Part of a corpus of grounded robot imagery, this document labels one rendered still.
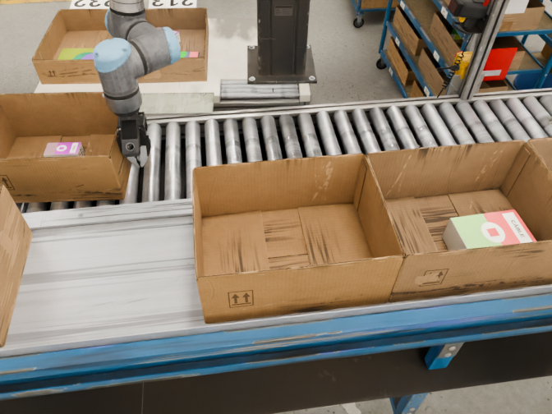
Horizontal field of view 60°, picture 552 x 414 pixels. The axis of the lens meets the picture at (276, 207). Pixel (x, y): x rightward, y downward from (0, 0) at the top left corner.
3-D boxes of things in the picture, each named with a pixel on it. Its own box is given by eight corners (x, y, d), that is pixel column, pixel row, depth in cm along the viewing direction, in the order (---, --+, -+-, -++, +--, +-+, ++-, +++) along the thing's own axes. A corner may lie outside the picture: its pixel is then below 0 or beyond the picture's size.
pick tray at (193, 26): (209, 29, 204) (207, 6, 196) (207, 81, 178) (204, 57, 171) (141, 31, 202) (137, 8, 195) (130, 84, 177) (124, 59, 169)
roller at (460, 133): (447, 109, 177) (451, 98, 173) (511, 215, 143) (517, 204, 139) (434, 110, 177) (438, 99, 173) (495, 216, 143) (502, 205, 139)
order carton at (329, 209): (355, 202, 121) (365, 151, 109) (389, 303, 102) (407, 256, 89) (199, 216, 117) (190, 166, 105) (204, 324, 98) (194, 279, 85)
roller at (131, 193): (144, 123, 163) (129, 119, 161) (135, 243, 129) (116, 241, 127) (140, 134, 167) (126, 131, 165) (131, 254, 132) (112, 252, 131)
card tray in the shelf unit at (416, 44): (393, 20, 296) (395, 5, 288) (439, 18, 299) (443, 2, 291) (414, 56, 269) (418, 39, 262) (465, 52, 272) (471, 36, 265)
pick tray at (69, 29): (134, 31, 202) (129, 8, 195) (118, 84, 177) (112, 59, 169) (66, 32, 201) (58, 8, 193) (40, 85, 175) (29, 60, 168)
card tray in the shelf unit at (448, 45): (429, 29, 249) (434, 11, 241) (485, 27, 251) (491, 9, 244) (456, 73, 222) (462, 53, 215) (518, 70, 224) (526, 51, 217)
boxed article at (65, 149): (52, 154, 150) (48, 142, 147) (85, 153, 150) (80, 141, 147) (48, 165, 146) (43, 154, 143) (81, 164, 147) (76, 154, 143)
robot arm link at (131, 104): (138, 99, 121) (98, 102, 120) (142, 115, 124) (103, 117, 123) (140, 79, 127) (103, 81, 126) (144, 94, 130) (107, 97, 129)
